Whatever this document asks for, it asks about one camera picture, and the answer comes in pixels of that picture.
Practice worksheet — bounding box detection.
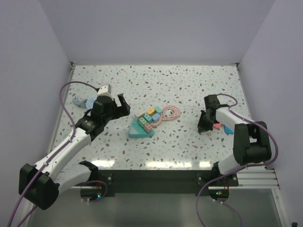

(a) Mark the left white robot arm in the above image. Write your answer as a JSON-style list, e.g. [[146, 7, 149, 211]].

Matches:
[[18, 94, 130, 210]]

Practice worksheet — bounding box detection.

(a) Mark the blue cord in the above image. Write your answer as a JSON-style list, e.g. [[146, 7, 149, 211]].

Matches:
[[72, 96, 88, 108]]

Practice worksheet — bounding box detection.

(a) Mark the yellow plug adapter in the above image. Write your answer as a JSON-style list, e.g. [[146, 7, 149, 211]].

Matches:
[[147, 107, 156, 116]]

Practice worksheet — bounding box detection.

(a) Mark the blue square plug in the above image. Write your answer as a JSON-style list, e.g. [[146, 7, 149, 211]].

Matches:
[[223, 125, 234, 135]]

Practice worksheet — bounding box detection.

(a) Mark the light green plug adapter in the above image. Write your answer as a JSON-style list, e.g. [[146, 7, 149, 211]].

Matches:
[[138, 117, 147, 128]]

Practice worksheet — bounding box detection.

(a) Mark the pink coiled cord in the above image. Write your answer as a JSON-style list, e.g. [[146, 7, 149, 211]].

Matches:
[[160, 105, 182, 122]]

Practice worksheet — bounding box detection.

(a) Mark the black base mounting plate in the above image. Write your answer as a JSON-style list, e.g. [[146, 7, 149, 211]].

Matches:
[[71, 169, 239, 197]]

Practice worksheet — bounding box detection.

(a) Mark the blue round power strip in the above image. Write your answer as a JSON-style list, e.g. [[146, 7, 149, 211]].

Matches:
[[85, 96, 97, 110]]

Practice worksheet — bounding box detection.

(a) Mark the pink round power strip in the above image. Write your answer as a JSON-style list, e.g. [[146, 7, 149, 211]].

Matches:
[[148, 106, 162, 127]]

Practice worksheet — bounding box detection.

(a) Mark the brownish pink plug adapter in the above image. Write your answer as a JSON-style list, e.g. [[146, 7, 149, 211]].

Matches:
[[143, 122, 152, 133]]

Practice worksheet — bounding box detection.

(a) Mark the teal triangular power strip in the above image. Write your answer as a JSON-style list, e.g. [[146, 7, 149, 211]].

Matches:
[[128, 120, 154, 138]]

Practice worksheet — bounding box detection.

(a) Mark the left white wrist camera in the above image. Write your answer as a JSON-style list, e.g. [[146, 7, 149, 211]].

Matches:
[[97, 83, 112, 98]]

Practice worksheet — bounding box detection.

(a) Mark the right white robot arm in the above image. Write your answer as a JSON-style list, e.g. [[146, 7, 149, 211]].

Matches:
[[197, 94, 272, 186]]

